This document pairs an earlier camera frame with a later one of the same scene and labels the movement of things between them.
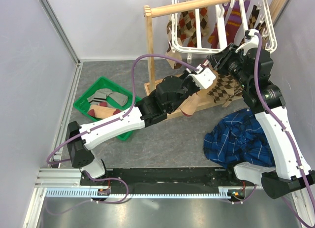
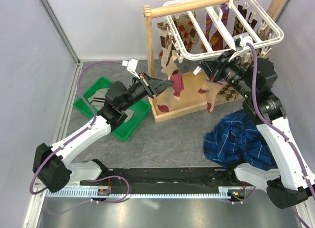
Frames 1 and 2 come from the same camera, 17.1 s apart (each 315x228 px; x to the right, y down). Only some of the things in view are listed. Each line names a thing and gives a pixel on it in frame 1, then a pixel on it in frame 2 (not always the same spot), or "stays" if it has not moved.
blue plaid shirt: [238, 138] stays
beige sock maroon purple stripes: [202, 98] → [211, 88]
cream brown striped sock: [173, 64] → [165, 42]
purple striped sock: [234, 19] → [217, 40]
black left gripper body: [189, 87] → [138, 91]
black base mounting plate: [166, 180] stays
